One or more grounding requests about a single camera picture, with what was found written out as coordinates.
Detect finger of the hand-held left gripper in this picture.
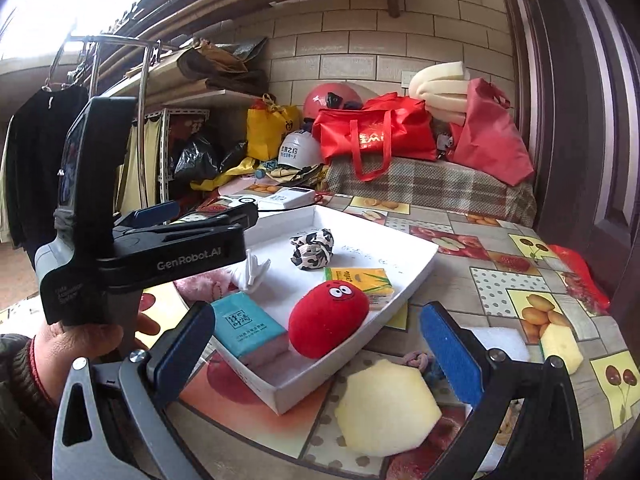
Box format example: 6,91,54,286
120,201,181,231
112,203,259,257

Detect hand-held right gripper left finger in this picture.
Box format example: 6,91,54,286
51,301,217,480

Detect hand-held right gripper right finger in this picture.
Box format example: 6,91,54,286
419,301,583,480

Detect pink plush toy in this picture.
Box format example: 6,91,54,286
172,267,241,302

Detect teal tissue pack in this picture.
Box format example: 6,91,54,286
210,291,291,368

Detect black white cloth ball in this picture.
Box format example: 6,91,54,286
290,228,335,271

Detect yellow hexagonal sponge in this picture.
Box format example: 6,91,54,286
334,358,443,458

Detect green yellow tissue pack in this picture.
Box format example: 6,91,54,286
324,266,396,313

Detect white cardboard tray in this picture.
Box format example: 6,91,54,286
202,203,440,416

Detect red plush toy with eyes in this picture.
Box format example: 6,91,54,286
288,280,371,360

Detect person's left forearm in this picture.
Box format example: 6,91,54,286
0,332,60,480

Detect person's left hand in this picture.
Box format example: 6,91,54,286
32,312,162,405

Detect yellow crumpled cloth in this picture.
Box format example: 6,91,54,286
190,157,326,193

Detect white device box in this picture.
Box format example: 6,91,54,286
257,186,317,211

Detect cream hanging cloth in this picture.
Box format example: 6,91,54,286
117,115,163,216

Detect white foam block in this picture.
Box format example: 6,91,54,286
467,326,531,362

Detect black plastic bag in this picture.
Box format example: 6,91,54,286
172,135,248,186

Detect fruit-printed tablecloth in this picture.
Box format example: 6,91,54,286
0,192,640,480

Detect white helmet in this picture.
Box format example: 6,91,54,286
277,130,326,171

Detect yellow shopping bag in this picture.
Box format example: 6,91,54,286
246,94,303,162

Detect metal clothes rack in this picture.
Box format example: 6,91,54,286
47,34,173,201

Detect white metal shelf unit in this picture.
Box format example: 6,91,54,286
105,50,266,201

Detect small yellow sponge piece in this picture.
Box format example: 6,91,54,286
540,325,585,376

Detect black hanging garment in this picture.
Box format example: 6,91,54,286
5,85,91,261

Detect pink red helmet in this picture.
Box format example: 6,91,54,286
302,82,362,121

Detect brown bags on shelf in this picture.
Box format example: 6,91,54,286
176,37,271,96

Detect red plastic bag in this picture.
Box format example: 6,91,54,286
547,244,612,313

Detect red tote bag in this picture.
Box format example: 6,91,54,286
312,92,438,182

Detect plaid covered bench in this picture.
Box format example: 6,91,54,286
322,155,538,228

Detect salmon red cloth bag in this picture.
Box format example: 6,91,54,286
445,77,536,187

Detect cream foam roll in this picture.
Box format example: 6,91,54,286
407,60,473,126

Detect brown panelled door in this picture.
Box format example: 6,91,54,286
495,0,640,311

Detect knotted pink blue rope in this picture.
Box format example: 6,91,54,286
400,350,446,386

